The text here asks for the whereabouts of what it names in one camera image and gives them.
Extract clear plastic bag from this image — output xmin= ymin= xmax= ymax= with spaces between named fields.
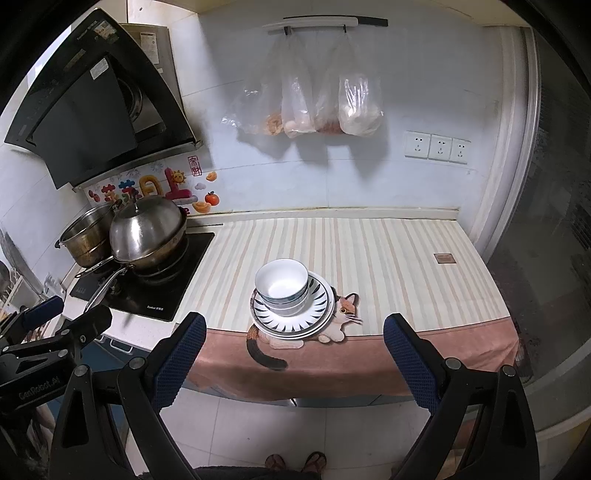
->
xmin=222 ymin=34 xmax=284 ymax=137
xmin=279 ymin=34 xmax=319 ymax=139
xmin=338 ymin=34 xmax=384 ymax=137

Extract wall hanging rail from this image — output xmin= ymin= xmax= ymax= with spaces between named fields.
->
xmin=264 ymin=16 xmax=389 ymax=34

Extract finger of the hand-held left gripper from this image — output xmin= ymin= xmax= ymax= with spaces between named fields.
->
xmin=0 ymin=296 xmax=64 ymax=344
xmin=44 ymin=305 xmax=113 ymax=370

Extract white bowl blue band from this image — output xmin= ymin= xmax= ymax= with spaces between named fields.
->
xmin=255 ymin=259 xmax=309 ymax=305

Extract blue leaf pattern plate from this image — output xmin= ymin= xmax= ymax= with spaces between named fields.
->
xmin=252 ymin=271 xmax=334 ymax=334

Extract striped cat tablecloth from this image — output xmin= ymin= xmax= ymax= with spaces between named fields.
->
xmin=187 ymin=217 xmax=520 ymax=402

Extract steel wok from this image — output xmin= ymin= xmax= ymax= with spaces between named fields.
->
xmin=74 ymin=210 xmax=190 ymax=312

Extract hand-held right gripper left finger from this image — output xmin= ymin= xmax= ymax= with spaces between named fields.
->
xmin=48 ymin=311 xmax=207 ymax=480

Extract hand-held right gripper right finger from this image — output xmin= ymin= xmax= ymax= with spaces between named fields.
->
xmin=383 ymin=313 xmax=541 ymax=480

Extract colourful wall stickers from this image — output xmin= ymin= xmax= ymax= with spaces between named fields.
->
xmin=85 ymin=154 xmax=220 ymax=215

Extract black range hood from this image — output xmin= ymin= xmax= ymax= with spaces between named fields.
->
xmin=4 ymin=21 xmax=204 ymax=191

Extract white window frame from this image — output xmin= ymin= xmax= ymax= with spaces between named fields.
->
xmin=468 ymin=25 xmax=543 ymax=259

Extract blue cabinet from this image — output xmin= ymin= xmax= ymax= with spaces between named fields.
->
xmin=97 ymin=335 xmax=148 ymax=365

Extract black induction stove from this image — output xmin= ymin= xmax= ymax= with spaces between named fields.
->
xmin=68 ymin=231 xmax=215 ymax=322

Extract steel stockpot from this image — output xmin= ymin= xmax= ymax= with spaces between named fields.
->
xmin=55 ymin=203 xmax=121 ymax=268

